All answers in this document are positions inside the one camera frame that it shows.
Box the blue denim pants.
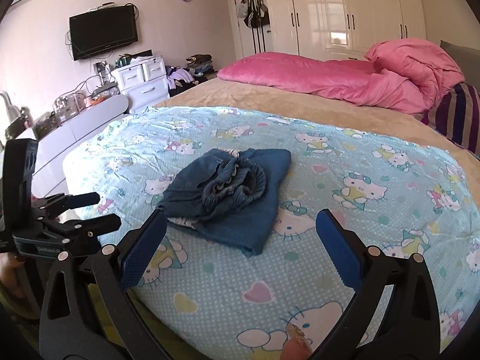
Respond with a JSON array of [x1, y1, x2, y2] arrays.
[[158, 148, 291, 256]]

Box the left hand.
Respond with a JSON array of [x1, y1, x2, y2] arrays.
[[0, 253, 32, 314]]

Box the right hand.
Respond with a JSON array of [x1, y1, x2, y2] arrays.
[[280, 323, 312, 360]]

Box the white low desk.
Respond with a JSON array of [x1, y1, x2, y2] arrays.
[[32, 94, 128, 197]]

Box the Hello Kitty bed sheet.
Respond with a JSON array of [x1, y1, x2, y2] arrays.
[[64, 106, 479, 359]]

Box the desk clutter items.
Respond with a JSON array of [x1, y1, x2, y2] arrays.
[[1, 61, 120, 141]]

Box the white drawer cabinet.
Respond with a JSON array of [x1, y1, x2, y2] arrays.
[[112, 56, 169, 114]]

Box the beige bed blanket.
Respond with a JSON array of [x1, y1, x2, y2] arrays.
[[156, 78, 479, 203]]

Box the striped purple pillow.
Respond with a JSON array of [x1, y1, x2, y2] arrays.
[[420, 83, 479, 157]]

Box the clothes pile on floor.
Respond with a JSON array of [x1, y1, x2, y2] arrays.
[[165, 55, 217, 97]]

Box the pink comforter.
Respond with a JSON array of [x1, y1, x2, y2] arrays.
[[218, 38, 465, 115]]

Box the grey headboard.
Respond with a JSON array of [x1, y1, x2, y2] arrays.
[[440, 41, 480, 91]]

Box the hanging bags on door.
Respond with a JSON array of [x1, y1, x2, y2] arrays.
[[236, 0, 270, 29]]

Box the white glossy wardrobe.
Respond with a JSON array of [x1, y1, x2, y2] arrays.
[[206, 0, 428, 62]]

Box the black wall television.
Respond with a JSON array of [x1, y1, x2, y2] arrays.
[[69, 4, 138, 61]]

